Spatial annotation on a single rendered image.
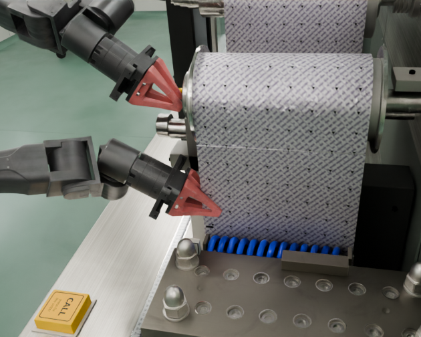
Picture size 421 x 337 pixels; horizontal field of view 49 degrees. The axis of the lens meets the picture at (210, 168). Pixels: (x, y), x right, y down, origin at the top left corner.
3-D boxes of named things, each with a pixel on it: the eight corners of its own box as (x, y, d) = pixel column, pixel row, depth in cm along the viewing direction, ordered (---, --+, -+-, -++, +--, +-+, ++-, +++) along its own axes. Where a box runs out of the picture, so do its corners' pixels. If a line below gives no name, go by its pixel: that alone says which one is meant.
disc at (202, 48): (214, 111, 81) (207, 29, 72) (218, 112, 81) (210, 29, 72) (194, 163, 69) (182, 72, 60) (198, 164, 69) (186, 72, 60)
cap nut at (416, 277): (401, 276, 66) (406, 252, 64) (429, 279, 65) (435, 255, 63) (404, 295, 63) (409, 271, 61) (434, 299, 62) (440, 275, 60)
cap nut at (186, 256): (179, 253, 74) (176, 230, 71) (201, 255, 73) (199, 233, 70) (172, 269, 71) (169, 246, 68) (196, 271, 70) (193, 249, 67)
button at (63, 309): (57, 297, 85) (53, 288, 83) (92, 302, 83) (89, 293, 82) (36, 329, 79) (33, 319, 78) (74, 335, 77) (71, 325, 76)
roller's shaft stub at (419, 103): (377, 107, 68) (381, 79, 66) (429, 109, 66) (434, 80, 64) (379, 122, 64) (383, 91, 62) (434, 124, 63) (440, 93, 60)
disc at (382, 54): (367, 118, 75) (379, 28, 66) (370, 118, 75) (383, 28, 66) (371, 174, 64) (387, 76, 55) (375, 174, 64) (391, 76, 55)
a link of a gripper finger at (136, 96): (167, 130, 73) (115, 95, 71) (179, 111, 79) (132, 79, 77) (189, 98, 69) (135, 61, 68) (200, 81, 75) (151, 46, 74)
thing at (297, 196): (206, 240, 78) (197, 144, 68) (352, 254, 73) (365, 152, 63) (205, 242, 78) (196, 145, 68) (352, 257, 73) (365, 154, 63)
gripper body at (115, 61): (118, 105, 70) (75, 75, 69) (141, 80, 78) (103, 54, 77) (137, 71, 66) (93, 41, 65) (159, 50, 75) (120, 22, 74)
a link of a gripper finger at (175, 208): (208, 236, 74) (155, 209, 73) (218, 208, 80) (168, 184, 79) (226, 208, 70) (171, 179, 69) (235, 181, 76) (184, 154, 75)
